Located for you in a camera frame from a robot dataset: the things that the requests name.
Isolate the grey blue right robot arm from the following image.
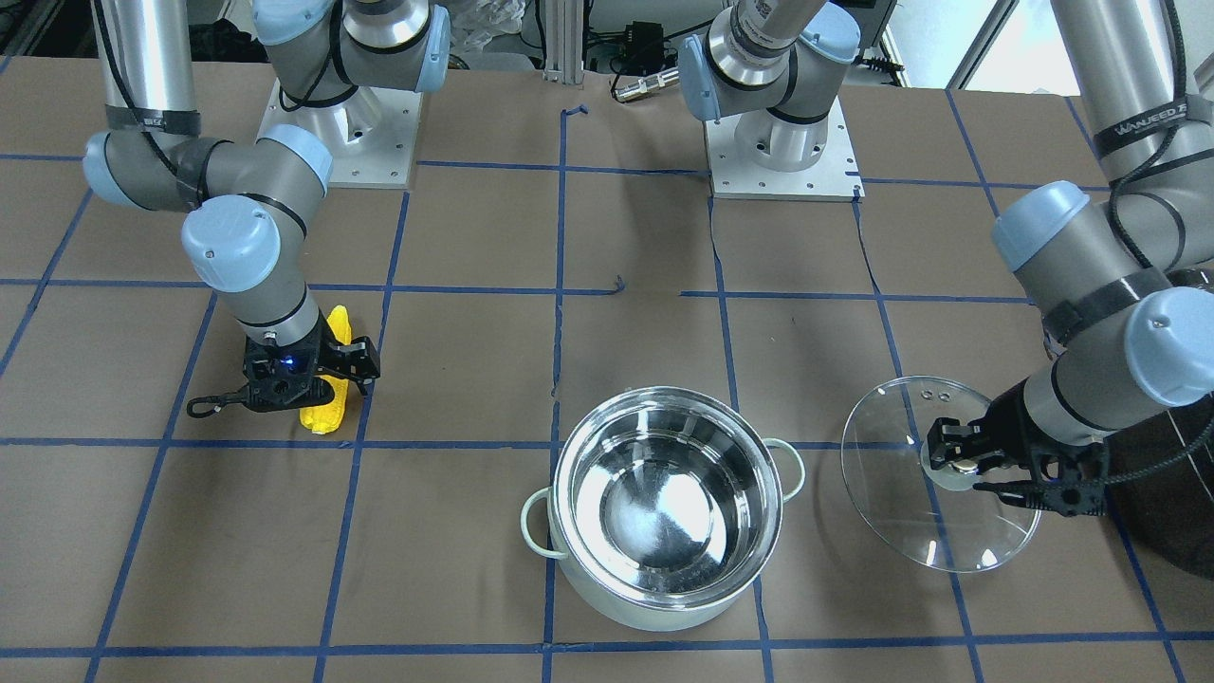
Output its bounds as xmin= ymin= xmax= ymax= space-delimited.
xmin=83 ymin=1 xmax=450 ymax=419

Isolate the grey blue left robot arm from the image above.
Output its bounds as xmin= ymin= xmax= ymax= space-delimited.
xmin=913 ymin=1 xmax=1212 ymax=516

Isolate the black rice cooker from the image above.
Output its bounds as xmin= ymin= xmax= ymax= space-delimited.
xmin=1110 ymin=397 xmax=1213 ymax=580

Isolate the white electric cooking pot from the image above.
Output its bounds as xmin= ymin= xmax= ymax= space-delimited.
xmin=520 ymin=386 xmax=807 ymax=632

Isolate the glass pot lid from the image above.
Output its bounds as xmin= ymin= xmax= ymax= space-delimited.
xmin=840 ymin=376 xmax=1040 ymax=573

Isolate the aluminium frame post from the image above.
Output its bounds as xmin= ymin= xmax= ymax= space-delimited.
xmin=538 ymin=1 xmax=588 ymax=87

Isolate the yellow corn cob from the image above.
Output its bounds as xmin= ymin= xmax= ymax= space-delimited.
xmin=299 ymin=304 xmax=361 ymax=437

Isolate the silver metal connector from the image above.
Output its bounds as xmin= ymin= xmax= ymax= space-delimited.
xmin=609 ymin=66 xmax=680 ymax=104

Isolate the black power adapter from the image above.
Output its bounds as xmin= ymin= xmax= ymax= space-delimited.
xmin=618 ymin=21 xmax=665 ymax=75

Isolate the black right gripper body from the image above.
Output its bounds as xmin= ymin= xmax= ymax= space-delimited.
xmin=242 ymin=332 xmax=333 ymax=414

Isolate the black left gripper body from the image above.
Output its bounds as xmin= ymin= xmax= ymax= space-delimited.
xmin=983 ymin=381 xmax=1111 ymax=516

